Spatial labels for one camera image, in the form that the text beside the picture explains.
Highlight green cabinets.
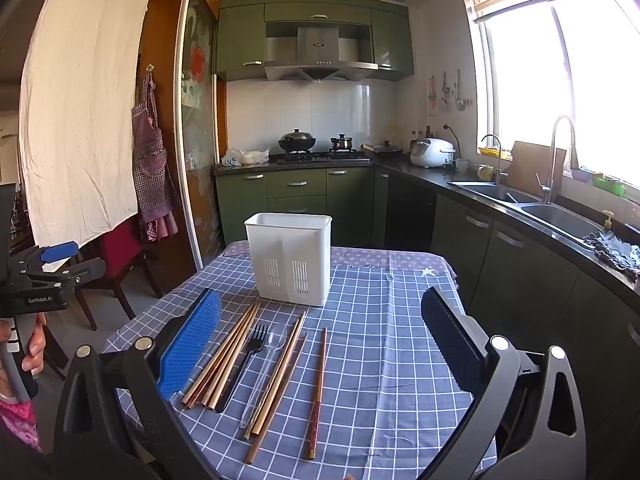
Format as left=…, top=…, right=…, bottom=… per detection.
left=215, top=0, right=416, bottom=83
left=215, top=165, right=640, bottom=480

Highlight black plastic fork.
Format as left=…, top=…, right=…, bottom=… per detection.
left=216, top=323, right=271, bottom=413

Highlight blue checked tablecloth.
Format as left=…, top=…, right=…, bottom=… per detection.
left=102, top=247, right=496, bottom=480

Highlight reddish patterned wooden chopstick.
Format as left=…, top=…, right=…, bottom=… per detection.
left=308, top=327, right=328, bottom=461

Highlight black gas stove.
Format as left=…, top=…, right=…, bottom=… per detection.
left=270, top=149, right=371, bottom=163

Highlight tall steel faucet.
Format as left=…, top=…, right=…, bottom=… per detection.
left=537, top=115, right=580, bottom=206

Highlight black frying pan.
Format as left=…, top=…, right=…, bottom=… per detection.
left=361, top=141, right=404, bottom=157

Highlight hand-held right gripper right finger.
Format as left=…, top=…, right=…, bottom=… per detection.
left=421, top=287, right=588, bottom=480

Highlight wooden cutting board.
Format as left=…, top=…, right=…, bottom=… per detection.
left=506, top=141, right=568, bottom=192

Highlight grey crumpled cloth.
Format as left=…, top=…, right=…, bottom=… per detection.
left=582, top=230, right=640, bottom=281

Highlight red upholstered chair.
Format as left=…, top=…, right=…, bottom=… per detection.
left=75, top=217, right=166, bottom=331

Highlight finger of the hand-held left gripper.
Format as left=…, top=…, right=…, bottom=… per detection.
left=10, top=241, right=81, bottom=276
left=30, top=257, right=107, bottom=288

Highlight white hanging sheet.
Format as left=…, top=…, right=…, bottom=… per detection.
left=19, top=0, right=149, bottom=251

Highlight green lower cabinets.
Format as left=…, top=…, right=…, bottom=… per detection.
left=215, top=165, right=640, bottom=480

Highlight green upper cabinets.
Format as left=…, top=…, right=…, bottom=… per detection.
left=215, top=0, right=416, bottom=83

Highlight white plastic utensil holder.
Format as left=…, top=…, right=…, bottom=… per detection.
left=244, top=212, right=333, bottom=308

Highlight clear plastic spoon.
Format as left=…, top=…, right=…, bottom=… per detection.
left=240, top=324, right=288, bottom=429

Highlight black wok with lid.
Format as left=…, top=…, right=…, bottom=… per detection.
left=278, top=128, right=317, bottom=153

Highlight person's left forearm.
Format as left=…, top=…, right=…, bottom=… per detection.
left=0, top=395, right=41, bottom=453

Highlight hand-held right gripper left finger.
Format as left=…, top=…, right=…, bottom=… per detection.
left=52, top=287, right=222, bottom=480

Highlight purple checked apron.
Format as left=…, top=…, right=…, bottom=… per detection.
left=131, top=65, right=180, bottom=245

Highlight white rice cooker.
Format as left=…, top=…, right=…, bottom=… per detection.
left=410, top=137, right=457, bottom=168

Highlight steel double sink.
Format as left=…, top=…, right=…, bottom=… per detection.
left=446, top=180, right=608, bottom=246

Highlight small steel faucet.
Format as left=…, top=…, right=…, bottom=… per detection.
left=481, top=134, right=503, bottom=187

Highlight purple star-print cloth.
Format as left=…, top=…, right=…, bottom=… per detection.
left=222, top=240, right=458, bottom=278

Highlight green plastic container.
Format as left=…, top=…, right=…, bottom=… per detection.
left=592, top=174, right=627, bottom=198

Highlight steel range hood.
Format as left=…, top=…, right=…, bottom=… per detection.
left=264, top=22, right=379, bottom=83

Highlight kitchen window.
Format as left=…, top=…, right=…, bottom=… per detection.
left=470, top=0, right=640, bottom=176

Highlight black kitchen countertop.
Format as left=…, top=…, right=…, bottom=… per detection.
left=215, top=152, right=640, bottom=311

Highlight light wooden chopstick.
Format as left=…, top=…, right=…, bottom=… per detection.
left=210, top=303, right=263, bottom=412
left=193, top=302, right=256, bottom=408
left=203, top=301, right=260, bottom=409
left=181, top=304, right=251, bottom=407
left=243, top=310, right=308, bottom=441
left=245, top=333, right=309, bottom=465
left=252, top=317, right=306, bottom=438

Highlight white plastic bag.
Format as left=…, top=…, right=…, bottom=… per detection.
left=221, top=147, right=271, bottom=167

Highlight person's left hand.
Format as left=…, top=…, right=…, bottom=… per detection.
left=22, top=312, right=47, bottom=377

